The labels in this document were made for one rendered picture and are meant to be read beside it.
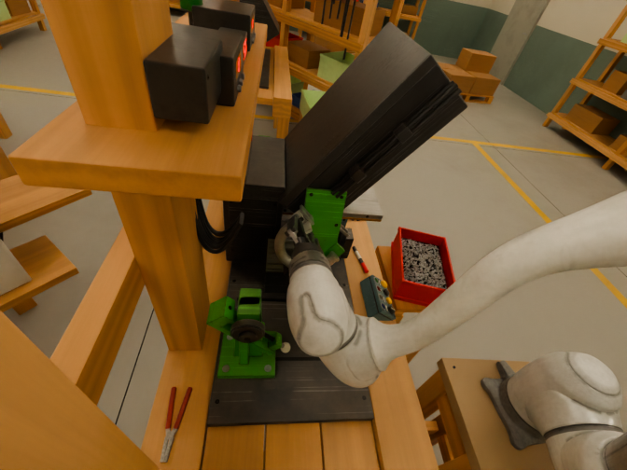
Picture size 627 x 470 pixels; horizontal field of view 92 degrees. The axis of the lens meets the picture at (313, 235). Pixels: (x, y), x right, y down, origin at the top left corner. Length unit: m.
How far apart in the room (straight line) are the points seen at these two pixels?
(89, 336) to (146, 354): 1.43
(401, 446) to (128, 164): 0.85
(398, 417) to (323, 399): 0.20
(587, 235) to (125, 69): 0.60
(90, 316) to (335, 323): 0.39
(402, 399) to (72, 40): 0.98
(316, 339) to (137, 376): 1.56
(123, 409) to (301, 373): 1.18
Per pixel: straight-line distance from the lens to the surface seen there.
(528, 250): 0.51
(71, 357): 0.59
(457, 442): 1.22
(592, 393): 0.97
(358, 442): 0.93
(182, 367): 0.97
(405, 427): 0.96
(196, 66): 0.43
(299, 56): 3.99
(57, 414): 0.34
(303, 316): 0.50
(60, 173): 0.46
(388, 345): 0.62
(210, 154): 0.43
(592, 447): 0.90
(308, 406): 0.90
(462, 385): 1.10
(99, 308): 0.62
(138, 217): 0.59
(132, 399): 1.94
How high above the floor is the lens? 1.76
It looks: 43 degrees down
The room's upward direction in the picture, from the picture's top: 13 degrees clockwise
